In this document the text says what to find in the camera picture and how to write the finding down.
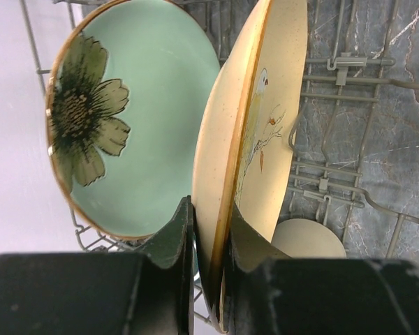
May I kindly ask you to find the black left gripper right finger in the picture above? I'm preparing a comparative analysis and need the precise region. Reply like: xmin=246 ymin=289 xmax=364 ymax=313
xmin=223 ymin=206 xmax=288 ymax=334

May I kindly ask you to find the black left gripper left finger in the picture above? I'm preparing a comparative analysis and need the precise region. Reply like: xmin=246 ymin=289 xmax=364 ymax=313
xmin=134 ymin=196 xmax=194 ymax=334

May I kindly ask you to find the cream bird plate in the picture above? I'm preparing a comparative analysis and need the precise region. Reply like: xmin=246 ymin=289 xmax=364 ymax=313
xmin=191 ymin=1 xmax=308 ymax=333

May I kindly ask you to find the green flower plate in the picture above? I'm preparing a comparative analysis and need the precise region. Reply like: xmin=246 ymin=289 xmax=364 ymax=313
xmin=45 ymin=1 xmax=219 ymax=239

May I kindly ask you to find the beige cup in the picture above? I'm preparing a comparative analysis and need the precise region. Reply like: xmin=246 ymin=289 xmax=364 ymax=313
xmin=271 ymin=218 xmax=346 ymax=258

